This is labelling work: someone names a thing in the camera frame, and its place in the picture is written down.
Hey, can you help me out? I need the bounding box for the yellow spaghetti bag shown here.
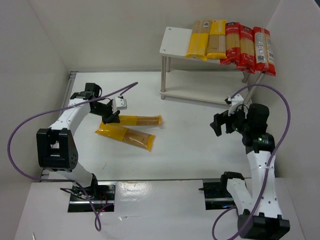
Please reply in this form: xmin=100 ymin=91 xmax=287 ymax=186
xmin=119 ymin=115 xmax=162 ymax=126
xmin=185 ymin=19 xmax=212 ymax=61
xmin=95 ymin=123 xmax=156 ymax=151

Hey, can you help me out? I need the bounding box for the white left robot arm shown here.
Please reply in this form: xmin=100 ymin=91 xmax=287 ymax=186
xmin=36 ymin=83 xmax=127 ymax=196

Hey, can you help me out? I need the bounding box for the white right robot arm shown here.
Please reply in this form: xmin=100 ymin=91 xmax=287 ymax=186
xmin=210 ymin=103 xmax=290 ymax=240

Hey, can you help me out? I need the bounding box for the white two-tier shelf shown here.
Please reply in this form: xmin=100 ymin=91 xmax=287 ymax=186
xmin=159 ymin=26 xmax=250 ymax=105

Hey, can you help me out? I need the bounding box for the yellow spaghetti box on shelf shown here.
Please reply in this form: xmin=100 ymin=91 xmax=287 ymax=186
xmin=206 ymin=20 xmax=227 ymax=60

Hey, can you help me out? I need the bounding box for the yellow spaghetti bag on shelf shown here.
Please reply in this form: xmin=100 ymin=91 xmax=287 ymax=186
xmin=185 ymin=19 xmax=212 ymax=61

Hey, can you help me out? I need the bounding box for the red spaghetti bag middle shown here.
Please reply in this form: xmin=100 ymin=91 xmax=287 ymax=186
xmin=237 ymin=24 xmax=255 ymax=74

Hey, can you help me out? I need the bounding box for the red spaghetti bag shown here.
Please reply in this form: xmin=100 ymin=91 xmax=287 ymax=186
xmin=220 ymin=22 xmax=241 ymax=65
xmin=237 ymin=24 xmax=255 ymax=74
xmin=253 ymin=26 xmax=276 ymax=77

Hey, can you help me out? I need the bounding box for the red spaghetti bag right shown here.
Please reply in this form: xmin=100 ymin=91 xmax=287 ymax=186
xmin=253 ymin=26 xmax=276 ymax=77

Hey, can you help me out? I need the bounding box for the red spaghetti bag left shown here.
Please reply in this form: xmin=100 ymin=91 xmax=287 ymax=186
xmin=220 ymin=22 xmax=241 ymax=65

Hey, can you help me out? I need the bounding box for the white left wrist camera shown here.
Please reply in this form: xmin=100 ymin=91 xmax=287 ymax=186
xmin=112 ymin=97 xmax=128 ymax=113

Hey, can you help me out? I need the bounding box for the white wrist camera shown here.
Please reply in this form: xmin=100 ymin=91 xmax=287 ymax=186
xmin=112 ymin=97 xmax=128 ymax=113
xmin=224 ymin=94 xmax=244 ymax=116

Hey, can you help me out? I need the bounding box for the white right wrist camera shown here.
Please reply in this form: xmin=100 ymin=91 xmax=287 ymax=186
xmin=224 ymin=94 xmax=244 ymax=116

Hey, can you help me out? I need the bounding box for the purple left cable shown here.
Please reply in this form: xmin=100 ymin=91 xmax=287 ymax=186
xmin=6 ymin=81 xmax=139 ymax=232

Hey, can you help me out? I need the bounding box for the purple cable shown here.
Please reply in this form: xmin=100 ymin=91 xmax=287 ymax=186
xmin=6 ymin=81 xmax=139 ymax=232
xmin=211 ymin=84 xmax=291 ymax=240

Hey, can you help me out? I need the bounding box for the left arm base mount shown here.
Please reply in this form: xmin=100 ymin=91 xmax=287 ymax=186
xmin=64 ymin=181 xmax=116 ymax=213

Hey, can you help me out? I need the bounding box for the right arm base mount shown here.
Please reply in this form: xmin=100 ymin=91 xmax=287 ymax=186
xmin=198 ymin=179 xmax=235 ymax=211

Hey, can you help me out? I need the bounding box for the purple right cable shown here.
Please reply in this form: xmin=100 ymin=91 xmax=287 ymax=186
xmin=211 ymin=84 xmax=291 ymax=240

